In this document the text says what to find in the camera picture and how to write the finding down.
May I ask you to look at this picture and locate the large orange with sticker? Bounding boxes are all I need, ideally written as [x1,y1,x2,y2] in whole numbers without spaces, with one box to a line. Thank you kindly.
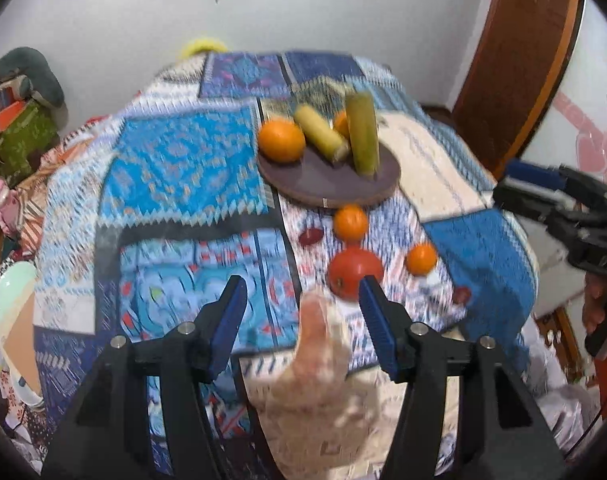
[333,110,350,140]

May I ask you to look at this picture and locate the small tangerine front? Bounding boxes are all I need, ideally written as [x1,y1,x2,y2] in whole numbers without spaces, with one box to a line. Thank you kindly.
[405,242,439,276]

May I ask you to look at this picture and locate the grey green plush pillow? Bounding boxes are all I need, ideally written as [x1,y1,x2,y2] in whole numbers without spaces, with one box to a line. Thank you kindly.
[0,47,64,110]

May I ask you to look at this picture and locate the yellow curved foam object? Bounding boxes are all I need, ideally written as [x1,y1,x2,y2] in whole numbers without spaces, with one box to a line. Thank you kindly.
[180,37,228,60]

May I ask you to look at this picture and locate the red tomato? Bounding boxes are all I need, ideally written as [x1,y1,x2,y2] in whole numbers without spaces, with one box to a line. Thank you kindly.
[326,246,384,302]

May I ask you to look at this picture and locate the yellow sugarcane piece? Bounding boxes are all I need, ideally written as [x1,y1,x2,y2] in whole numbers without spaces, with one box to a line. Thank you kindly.
[294,104,350,165]

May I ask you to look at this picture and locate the brown wooden door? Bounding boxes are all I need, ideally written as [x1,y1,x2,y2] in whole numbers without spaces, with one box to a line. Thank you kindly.
[452,0,584,177]

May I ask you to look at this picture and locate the pink plush toy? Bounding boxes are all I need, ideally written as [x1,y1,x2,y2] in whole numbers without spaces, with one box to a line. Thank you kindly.
[0,177,20,237]

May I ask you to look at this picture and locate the purple round plate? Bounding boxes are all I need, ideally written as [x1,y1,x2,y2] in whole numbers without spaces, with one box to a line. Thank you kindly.
[256,143,401,209]

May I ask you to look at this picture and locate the dark red jujube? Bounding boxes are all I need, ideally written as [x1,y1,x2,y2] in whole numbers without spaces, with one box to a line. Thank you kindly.
[298,226,324,247]
[452,286,471,306]

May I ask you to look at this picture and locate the small tangerine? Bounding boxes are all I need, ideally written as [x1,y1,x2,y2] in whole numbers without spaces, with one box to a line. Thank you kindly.
[405,242,439,276]
[333,205,369,244]

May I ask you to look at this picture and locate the large orange without sticker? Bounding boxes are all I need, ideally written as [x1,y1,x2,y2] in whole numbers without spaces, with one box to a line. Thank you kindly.
[258,118,305,165]

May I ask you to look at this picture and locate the red gift boxes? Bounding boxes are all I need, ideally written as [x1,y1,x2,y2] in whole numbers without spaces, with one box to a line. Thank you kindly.
[0,75,32,112]

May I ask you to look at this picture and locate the green sugarcane piece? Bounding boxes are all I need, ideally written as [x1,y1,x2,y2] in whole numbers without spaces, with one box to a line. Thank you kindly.
[345,92,379,178]

